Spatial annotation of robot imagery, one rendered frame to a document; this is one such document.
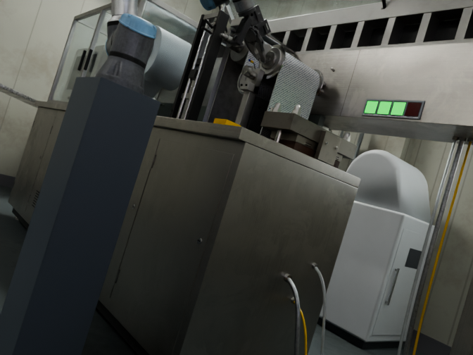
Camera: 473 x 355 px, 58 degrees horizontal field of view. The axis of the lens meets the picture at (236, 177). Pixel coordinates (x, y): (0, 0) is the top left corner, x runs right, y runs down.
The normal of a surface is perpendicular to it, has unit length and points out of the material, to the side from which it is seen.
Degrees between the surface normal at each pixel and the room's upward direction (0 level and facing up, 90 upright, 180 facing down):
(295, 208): 90
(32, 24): 90
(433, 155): 90
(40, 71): 90
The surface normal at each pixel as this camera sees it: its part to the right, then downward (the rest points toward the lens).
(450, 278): -0.72, -0.24
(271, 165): 0.61, 0.17
